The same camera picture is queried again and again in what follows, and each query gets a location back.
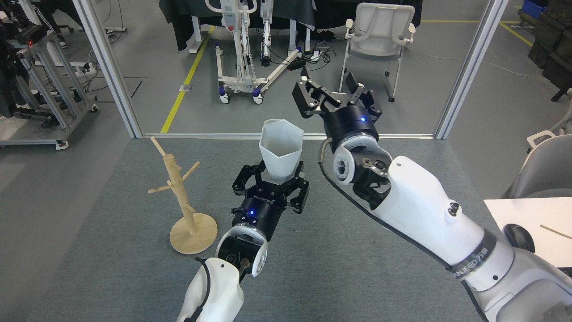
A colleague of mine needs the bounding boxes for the white faceted cup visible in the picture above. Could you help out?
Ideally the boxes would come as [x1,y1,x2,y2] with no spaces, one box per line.
[259,119,305,184]

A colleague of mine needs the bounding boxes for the white wheeled stand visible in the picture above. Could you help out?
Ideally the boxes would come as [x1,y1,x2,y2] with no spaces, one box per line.
[205,0,302,106]

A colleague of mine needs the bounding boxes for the black equipment with red light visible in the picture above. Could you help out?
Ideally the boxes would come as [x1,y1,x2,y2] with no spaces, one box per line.
[0,9,47,119]

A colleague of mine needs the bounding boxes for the white chair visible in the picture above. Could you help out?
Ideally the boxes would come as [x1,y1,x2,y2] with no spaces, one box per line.
[336,3,416,103]

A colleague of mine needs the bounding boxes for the person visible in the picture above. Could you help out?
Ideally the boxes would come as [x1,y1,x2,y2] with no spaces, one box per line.
[30,0,70,49]

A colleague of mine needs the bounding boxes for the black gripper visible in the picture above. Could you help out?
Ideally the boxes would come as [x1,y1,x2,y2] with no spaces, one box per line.
[231,161,311,242]
[293,67,383,141]

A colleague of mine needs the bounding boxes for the silver frame post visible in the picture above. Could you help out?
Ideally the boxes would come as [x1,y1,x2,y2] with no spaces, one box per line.
[433,0,510,140]
[71,0,143,139]

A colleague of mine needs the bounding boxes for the black computer mouse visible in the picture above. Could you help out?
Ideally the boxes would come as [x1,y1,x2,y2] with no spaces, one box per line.
[504,223,536,254]

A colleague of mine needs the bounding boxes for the white desk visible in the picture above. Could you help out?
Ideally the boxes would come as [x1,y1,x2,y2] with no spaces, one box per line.
[484,197,572,269]

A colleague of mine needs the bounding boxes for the thin wooden stick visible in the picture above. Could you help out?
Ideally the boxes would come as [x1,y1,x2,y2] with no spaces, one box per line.
[540,225,572,240]

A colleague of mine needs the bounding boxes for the silver frame rail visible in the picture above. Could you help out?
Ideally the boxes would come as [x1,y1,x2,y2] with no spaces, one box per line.
[142,132,436,140]

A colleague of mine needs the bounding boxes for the blue plastic bin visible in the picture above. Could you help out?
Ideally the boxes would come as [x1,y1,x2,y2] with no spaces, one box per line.
[522,0,548,21]

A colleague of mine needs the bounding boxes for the black table cloth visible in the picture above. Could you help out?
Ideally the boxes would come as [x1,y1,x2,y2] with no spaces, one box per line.
[159,0,423,52]

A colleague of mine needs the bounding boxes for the grey office chair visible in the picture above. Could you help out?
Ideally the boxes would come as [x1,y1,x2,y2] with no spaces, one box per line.
[509,130,572,199]

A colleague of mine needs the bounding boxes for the dark stacked crates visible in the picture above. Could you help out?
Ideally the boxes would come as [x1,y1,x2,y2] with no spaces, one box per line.
[527,0,572,102]

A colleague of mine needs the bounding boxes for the aluminium frame cart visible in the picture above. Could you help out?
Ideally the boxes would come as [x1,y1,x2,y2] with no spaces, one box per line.
[0,27,99,150]

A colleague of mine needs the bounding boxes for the wooden cup rack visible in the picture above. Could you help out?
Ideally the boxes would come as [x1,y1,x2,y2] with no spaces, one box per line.
[148,136,219,255]

